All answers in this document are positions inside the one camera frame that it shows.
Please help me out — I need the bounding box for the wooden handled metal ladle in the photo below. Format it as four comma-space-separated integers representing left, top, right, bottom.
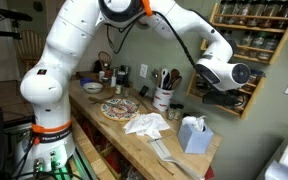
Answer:
88, 95, 132, 113

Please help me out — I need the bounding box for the white slotted spatula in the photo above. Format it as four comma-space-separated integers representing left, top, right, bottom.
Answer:
159, 67, 170, 90

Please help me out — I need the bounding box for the wooden platform board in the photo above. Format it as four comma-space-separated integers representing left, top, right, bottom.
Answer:
69, 116, 118, 180

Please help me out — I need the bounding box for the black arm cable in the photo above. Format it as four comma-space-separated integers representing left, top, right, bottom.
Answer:
105, 11, 198, 68

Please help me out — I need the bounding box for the small black timer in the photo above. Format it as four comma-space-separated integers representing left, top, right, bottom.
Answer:
138, 85, 150, 98

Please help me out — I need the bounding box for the wooden spindle chair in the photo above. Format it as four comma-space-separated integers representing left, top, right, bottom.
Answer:
97, 50, 113, 72
15, 29, 47, 73

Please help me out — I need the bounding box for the red lid jar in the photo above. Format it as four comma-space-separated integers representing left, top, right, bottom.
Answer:
103, 63, 113, 81

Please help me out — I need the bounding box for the metal utensil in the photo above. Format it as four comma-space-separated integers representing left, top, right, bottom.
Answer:
151, 68, 161, 87

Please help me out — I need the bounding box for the white wall outlet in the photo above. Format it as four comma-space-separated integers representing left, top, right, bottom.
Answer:
139, 63, 149, 79

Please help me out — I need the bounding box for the small wooden spice rack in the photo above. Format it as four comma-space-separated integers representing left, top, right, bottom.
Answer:
185, 59, 267, 120

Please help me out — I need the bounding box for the colourful patterned plate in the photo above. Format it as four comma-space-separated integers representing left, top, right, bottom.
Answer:
100, 98, 141, 122

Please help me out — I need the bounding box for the black base cable bundle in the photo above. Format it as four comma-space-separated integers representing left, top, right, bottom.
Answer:
8, 133, 68, 180

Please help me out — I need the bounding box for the white spice shaker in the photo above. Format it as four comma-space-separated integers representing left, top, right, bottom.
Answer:
98, 70, 106, 83

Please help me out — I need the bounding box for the large wooden spice rack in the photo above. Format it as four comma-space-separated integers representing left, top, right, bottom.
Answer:
199, 2, 288, 65

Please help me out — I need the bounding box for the black utensil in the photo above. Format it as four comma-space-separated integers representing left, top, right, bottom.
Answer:
163, 73, 172, 90

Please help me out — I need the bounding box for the aluminium base frame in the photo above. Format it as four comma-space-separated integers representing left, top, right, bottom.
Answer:
52, 146, 100, 180

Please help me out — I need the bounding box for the dark sauce bottle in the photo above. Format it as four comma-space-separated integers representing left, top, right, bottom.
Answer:
93, 59, 102, 74

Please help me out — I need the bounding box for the crumpled white cloth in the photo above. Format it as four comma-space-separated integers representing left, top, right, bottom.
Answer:
122, 112, 171, 140

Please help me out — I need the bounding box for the blue bowl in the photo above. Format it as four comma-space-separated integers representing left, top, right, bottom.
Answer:
79, 77, 95, 87

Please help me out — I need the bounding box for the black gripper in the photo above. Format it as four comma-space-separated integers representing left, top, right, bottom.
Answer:
202, 90, 241, 108

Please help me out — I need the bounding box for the wooden stepped condiment rack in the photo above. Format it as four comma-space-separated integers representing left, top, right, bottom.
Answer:
75, 70, 102, 84

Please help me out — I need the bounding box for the white bowl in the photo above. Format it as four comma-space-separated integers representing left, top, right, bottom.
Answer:
82, 82, 104, 94

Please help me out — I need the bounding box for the black camera on boom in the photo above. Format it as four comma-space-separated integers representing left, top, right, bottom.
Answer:
0, 8, 34, 40

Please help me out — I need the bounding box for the steel pepper mill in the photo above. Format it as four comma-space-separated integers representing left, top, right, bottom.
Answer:
110, 68, 118, 88

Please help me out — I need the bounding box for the white tissue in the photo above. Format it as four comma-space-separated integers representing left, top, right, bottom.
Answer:
181, 115, 207, 132

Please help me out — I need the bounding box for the blue tissue box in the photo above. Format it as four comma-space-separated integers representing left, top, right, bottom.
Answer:
177, 122, 215, 155

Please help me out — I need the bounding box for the wooden spoon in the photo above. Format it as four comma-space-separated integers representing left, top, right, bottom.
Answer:
169, 68, 181, 88
170, 75, 184, 91

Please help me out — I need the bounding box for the tall steel canister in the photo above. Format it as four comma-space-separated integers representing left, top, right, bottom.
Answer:
123, 66, 131, 88

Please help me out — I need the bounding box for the metal spatula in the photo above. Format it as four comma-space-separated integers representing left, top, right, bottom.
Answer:
147, 135, 205, 180

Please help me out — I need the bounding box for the small seasoning jar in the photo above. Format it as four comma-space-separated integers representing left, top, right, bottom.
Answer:
114, 84, 123, 96

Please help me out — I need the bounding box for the white red utensil crock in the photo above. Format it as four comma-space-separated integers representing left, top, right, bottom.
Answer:
152, 84, 176, 113

